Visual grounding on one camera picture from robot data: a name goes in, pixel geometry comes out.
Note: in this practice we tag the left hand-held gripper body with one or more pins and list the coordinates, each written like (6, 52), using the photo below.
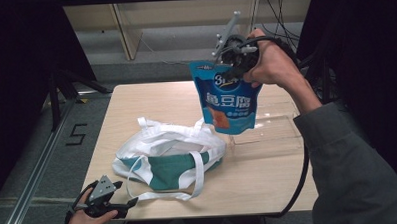
(100, 190)

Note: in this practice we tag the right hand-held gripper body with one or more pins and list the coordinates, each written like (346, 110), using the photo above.
(237, 52)

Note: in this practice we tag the blue snack pouch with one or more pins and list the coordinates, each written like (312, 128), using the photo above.
(226, 104)

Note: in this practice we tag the white tote bag coloured patches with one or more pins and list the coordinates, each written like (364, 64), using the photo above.
(168, 169)

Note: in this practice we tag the clear plastic tray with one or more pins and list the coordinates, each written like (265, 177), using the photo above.
(274, 139)

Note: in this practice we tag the person's right hand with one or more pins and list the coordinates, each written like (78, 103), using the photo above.
(275, 66)

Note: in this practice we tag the black metal stand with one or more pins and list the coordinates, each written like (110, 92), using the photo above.
(54, 103)
(325, 84)

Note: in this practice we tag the beige wooden furniture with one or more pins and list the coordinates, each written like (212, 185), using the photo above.
(127, 34)

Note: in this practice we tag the aluminium floor rail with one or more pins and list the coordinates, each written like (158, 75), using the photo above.
(32, 181)

